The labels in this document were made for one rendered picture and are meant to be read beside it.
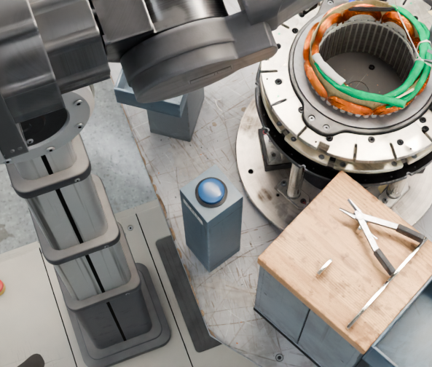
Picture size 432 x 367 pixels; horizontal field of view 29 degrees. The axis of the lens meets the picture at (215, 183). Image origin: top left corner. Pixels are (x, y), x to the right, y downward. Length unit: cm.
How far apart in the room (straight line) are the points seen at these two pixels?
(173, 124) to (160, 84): 104
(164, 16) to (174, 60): 3
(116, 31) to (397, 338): 88
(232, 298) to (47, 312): 68
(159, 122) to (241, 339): 42
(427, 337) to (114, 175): 135
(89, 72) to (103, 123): 201
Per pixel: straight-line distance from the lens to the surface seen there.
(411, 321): 131
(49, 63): 51
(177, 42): 53
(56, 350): 205
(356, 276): 123
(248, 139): 159
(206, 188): 129
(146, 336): 199
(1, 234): 245
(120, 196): 243
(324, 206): 126
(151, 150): 161
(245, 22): 55
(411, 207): 158
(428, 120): 132
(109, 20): 52
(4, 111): 52
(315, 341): 137
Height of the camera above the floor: 223
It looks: 67 degrees down
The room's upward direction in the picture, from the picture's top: 1 degrees counter-clockwise
